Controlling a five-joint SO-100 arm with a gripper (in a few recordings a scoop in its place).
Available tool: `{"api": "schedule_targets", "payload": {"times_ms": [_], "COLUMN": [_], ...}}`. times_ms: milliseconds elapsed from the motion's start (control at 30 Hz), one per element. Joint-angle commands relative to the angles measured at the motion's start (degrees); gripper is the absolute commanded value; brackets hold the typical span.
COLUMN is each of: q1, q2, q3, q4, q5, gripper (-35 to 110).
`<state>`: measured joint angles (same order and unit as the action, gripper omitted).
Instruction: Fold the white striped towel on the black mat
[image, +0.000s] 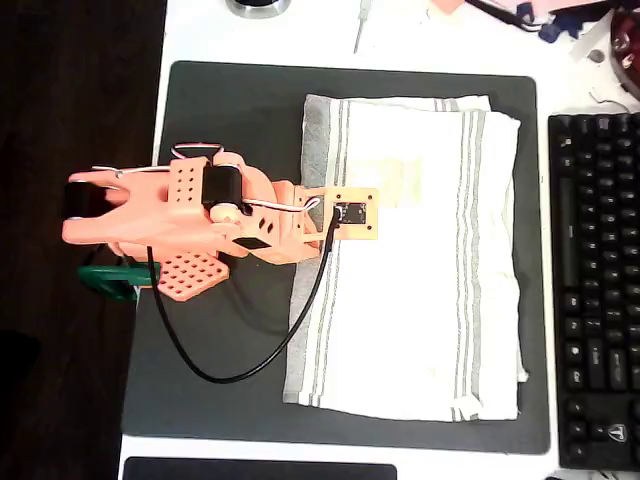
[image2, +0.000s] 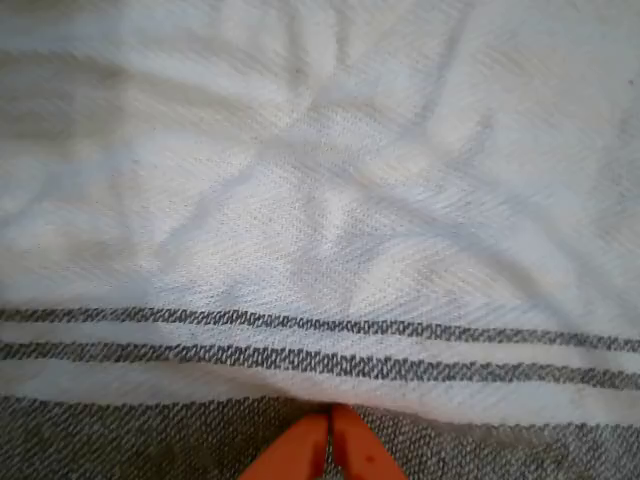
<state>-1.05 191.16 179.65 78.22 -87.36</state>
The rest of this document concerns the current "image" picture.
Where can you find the round metal cup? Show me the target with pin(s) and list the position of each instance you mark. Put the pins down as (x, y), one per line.
(257, 7)

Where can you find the blue plastic object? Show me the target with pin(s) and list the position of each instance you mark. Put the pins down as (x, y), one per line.
(552, 31)

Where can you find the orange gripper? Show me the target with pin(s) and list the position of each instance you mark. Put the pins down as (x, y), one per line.
(295, 239)

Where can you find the black keyboard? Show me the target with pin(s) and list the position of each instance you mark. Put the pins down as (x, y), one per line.
(600, 280)

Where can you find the dark red bowl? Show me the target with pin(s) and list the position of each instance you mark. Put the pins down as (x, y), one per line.
(629, 45)

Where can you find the white striped towel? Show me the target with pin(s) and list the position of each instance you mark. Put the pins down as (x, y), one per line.
(415, 300)

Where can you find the dark grey desk mat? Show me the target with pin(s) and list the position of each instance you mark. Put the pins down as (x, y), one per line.
(240, 350)

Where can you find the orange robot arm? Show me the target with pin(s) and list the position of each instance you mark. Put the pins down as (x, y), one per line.
(150, 215)

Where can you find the small grey coin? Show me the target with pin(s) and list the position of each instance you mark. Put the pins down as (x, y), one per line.
(596, 55)

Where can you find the black flat pad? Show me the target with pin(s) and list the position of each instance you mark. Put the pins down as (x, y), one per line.
(260, 470)

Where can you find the green table clamp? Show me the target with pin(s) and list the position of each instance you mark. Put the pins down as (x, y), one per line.
(107, 275)

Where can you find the black pen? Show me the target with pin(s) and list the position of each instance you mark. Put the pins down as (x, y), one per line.
(500, 12)

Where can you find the orange camera mount plate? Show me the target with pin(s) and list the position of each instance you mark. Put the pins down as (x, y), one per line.
(357, 195)

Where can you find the orange perforated base plate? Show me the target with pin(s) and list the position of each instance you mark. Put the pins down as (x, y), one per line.
(192, 277)

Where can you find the orange plastic part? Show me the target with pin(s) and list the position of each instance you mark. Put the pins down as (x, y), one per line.
(446, 5)

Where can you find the pink paper sheet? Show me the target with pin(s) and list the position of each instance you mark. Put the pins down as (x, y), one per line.
(560, 4)

